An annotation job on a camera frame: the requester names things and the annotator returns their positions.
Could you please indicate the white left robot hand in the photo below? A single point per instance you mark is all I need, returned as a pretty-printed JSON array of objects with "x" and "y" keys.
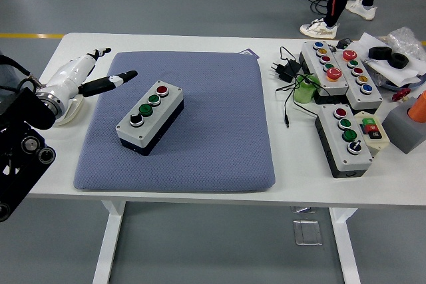
[{"x": 71, "y": 76}]

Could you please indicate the grey four-button control box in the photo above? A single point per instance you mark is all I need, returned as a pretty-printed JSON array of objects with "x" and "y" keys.
[
  {"x": 352, "y": 161},
  {"x": 146, "y": 124}
]

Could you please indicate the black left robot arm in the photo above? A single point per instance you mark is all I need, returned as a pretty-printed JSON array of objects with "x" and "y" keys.
[{"x": 20, "y": 151}]

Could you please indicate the grey five-button box, emergency stop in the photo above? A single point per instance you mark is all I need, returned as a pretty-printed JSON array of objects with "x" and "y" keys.
[{"x": 333, "y": 84}]

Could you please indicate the grey five-button box, red mushroom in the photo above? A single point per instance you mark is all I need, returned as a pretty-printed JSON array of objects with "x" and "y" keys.
[{"x": 367, "y": 97}]

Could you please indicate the cream three-button pendant box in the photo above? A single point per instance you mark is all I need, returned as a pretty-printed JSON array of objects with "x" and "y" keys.
[{"x": 377, "y": 144}]

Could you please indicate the white oval tray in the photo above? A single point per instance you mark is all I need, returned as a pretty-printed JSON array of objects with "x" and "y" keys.
[{"x": 75, "y": 111}]

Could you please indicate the blue-grey padded mat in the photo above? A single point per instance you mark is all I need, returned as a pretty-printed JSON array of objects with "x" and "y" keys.
[{"x": 216, "y": 164}]

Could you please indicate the white table leg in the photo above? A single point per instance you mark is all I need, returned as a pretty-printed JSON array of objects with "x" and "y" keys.
[
  {"x": 346, "y": 247},
  {"x": 108, "y": 247}
]

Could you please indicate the purple-edged card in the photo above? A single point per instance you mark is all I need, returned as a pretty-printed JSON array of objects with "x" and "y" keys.
[{"x": 249, "y": 53}]

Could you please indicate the black power adapter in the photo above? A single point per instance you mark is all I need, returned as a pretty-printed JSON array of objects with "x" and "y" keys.
[{"x": 286, "y": 70}]

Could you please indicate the green tape roll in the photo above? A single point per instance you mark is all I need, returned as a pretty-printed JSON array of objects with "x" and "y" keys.
[{"x": 303, "y": 94}]

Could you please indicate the small black device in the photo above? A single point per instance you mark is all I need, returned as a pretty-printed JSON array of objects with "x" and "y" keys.
[{"x": 343, "y": 43}]

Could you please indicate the clear floor plate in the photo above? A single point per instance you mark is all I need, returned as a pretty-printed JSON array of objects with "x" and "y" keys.
[{"x": 307, "y": 232}]

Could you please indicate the white paper sheet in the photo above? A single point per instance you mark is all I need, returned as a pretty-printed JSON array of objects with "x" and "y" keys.
[{"x": 367, "y": 43}]

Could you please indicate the blue round plate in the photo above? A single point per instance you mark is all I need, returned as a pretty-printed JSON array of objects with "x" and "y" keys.
[{"x": 396, "y": 86}]

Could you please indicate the clear bubble wrap bag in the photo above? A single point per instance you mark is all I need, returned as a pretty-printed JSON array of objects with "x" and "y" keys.
[{"x": 404, "y": 38}]

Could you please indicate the grey block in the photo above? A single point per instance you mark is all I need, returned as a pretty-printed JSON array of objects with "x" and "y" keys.
[{"x": 402, "y": 134}]

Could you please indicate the orange cylinder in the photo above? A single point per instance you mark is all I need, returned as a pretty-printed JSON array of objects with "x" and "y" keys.
[{"x": 420, "y": 107}]

